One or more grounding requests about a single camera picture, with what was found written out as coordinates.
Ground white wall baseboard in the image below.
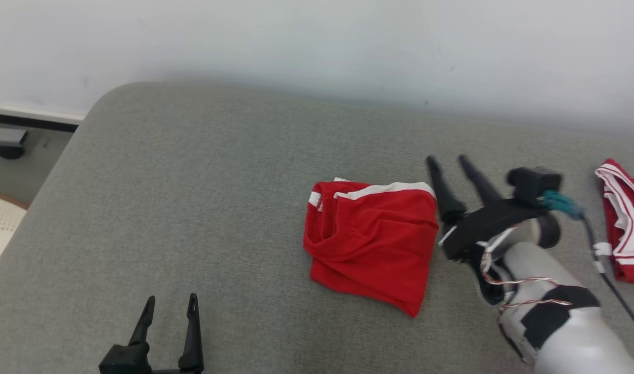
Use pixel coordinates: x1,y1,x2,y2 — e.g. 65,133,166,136
0,103,85,133

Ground red Bulls 23 shorts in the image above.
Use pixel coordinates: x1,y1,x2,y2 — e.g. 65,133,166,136
303,177,440,319

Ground thin red white twisted wire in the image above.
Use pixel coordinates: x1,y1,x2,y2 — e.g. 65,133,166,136
479,223,573,310

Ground black furniture foot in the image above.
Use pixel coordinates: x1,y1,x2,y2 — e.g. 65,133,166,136
0,130,30,160

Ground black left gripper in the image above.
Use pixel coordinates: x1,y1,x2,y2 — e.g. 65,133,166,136
99,293,205,374

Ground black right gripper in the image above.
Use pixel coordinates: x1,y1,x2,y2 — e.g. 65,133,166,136
426,154,549,261

